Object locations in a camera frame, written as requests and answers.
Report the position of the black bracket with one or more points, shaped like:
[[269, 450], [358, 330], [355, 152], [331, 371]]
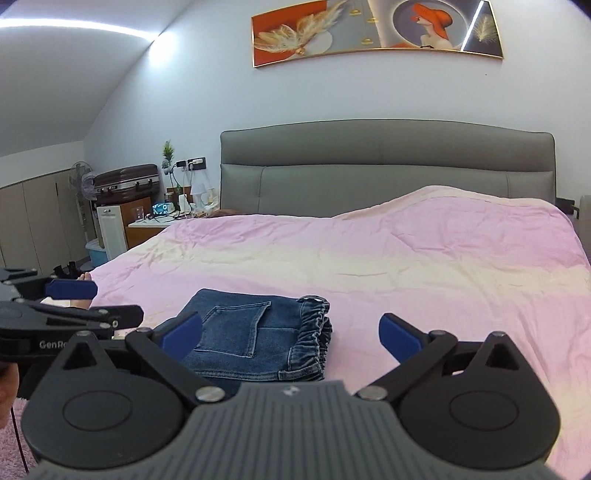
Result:
[[565, 205]]

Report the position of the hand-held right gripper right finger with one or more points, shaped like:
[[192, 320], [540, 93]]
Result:
[[396, 336]]

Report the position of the blue denim pants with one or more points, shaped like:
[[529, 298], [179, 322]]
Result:
[[240, 330]]

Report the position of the reddish brown fuzzy thing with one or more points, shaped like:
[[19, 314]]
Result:
[[224, 213]]

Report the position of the person's left hand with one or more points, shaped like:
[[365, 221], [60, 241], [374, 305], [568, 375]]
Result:
[[8, 392]]

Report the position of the green potted plant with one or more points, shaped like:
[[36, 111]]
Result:
[[167, 154]]

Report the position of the pink blanket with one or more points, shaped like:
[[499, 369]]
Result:
[[392, 258]]

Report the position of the wooden nightstand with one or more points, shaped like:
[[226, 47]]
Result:
[[145, 233]]

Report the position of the standing fan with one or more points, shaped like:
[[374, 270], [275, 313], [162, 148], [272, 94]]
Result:
[[82, 180]]

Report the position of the white floor appliance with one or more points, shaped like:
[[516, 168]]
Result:
[[112, 233]]

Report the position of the framed wall painting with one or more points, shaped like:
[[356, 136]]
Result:
[[360, 27]]

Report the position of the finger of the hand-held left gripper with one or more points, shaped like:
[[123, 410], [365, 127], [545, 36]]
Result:
[[124, 316], [71, 290]]

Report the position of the ceiling light strip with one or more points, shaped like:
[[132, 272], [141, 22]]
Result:
[[83, 25]]

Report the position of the pink fluffy rug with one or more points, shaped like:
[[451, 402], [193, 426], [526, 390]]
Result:
[[9, 454]]

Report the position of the beige built-in wardrobe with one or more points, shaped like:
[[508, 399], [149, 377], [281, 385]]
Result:
[[32, 221]]

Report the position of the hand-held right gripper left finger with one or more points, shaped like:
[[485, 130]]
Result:
[[182, 333]]

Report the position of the brown suitcase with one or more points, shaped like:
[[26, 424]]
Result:
[[127, 182]]

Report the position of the white table lamp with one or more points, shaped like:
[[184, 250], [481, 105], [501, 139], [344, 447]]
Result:
[[199, 194]]

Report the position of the grey upholstered headboard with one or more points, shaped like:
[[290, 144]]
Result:
[[369, 157]]

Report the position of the blue plastic basin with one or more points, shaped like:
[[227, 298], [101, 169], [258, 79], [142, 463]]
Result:
[[96, 254]]

